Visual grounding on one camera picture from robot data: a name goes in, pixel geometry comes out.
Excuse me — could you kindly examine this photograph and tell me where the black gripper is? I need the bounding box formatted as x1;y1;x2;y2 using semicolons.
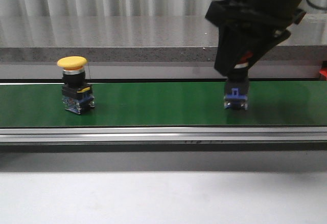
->
205;0;306;76

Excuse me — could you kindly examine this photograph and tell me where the green conveyor belt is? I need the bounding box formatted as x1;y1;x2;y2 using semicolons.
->
1;81;326;127

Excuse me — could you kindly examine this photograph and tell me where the grey stone slab right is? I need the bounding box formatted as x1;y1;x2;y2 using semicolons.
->
261;14;326;62

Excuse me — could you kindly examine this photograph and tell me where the grey stone slab left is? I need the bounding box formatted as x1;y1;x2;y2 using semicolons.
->
1;16;218;63

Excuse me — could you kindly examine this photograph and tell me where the aluminium conveyor side rail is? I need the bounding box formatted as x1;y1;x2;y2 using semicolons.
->
1;126;326;152

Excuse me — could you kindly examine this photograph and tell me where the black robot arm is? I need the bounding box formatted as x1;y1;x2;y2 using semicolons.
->
205;0;305;76

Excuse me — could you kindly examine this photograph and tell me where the red plastic tray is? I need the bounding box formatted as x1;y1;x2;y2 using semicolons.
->
319;68;327;81

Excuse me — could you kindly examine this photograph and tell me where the grey stone slab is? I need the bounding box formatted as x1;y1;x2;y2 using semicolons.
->
261;14;326;62
1;16;218;63

